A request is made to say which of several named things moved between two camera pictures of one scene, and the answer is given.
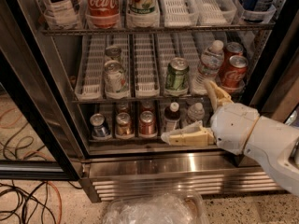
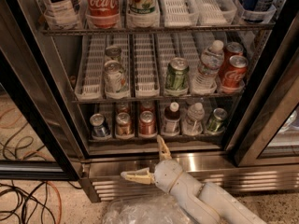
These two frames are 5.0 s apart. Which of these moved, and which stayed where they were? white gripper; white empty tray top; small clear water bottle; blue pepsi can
Moved: white gripper
Stayed: small clear water bottle; white empty tray top; blue pepsi can
